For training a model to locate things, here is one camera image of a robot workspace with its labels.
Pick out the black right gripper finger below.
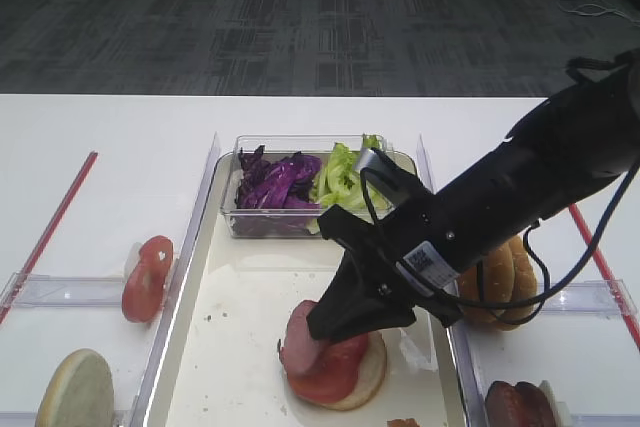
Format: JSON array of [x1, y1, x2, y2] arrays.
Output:
[[318, 205, 377, 252], [306, 251, 416, 340]]

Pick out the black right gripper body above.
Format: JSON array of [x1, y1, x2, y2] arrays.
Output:
[[344, 169, 546, 328]]

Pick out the meat patty slice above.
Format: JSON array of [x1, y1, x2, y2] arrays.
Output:
[[278, 300, 330, 377], [515, 381, 556, 427], [485, 381, 529, 427]]

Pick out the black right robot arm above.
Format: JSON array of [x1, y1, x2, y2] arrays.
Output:
[[307, 50, 639, 342]]

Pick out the green lettuce leaves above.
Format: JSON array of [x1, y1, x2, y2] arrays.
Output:
[[303, 134, 390, 236]]

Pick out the left tomato slices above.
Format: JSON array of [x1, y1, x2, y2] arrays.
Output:
[[121, 235, 174, 323]]

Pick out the purple cabbage leaves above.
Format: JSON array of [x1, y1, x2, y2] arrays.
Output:
[[235, 145, 321, 209]]

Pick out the bottom bun on tray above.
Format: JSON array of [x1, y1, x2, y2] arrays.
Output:
[[291, 331, 387, 411]]

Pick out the clear plastic salad box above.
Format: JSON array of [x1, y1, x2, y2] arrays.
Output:
[[221, 134, 396, 239]]

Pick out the sesame bun top front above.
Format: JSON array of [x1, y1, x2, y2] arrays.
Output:
[[456, 243, 515, 303]]

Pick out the sesame bun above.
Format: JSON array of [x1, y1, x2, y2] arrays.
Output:
[[462, 236, 540, 332], [456, 243, 515, 303]]

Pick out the sesame bun top rear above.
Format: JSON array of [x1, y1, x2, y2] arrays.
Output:
[[462, 236, 540, 332]]

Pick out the white metal tray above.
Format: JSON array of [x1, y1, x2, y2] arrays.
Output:
[[166, 155, 465, 426]]

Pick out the right red strip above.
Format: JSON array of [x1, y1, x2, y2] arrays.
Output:
[[568, 204, 639, 347]]

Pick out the red strip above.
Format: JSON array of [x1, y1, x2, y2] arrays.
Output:
[[568, 204, 639, 347], [1, 151, 99, 322]]

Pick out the white patty pusher block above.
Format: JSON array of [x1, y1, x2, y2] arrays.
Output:
[[539, 380, 574, 427]]

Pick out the left red strip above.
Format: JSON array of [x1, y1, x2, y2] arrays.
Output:
[[1, 151, 99, 322]]

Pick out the left pale bun slice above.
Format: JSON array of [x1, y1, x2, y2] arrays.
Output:
[[35, 348, 115, 427]]

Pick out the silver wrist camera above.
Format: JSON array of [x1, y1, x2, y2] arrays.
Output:
[[353, 146, 434, 213]]

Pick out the black cable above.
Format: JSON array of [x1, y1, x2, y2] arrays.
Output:
[[359, 166, 632, 324]]

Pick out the right clear long rail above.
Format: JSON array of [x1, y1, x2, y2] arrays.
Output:
[[415, 134, 486, 427]]

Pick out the clear long rail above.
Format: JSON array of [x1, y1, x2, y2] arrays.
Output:
[[123, 136, 220, 426], [415, 134, 486, 427]]

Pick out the clear bun slide rail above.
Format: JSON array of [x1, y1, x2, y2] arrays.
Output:
[[541, 279, 638, 317]]

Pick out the left clear long rail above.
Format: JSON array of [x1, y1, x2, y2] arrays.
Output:
[[123, 136, 220, 426]]

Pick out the clear left bun rail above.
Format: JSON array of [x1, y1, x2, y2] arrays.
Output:
[[1, 410, 143, 427]]

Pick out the white cable on floor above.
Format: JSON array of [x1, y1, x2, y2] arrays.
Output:
[[557, 0, 640, 26]]

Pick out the clear tomato slide rail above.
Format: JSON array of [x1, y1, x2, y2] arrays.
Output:
[[1, 273, 126, 309]]

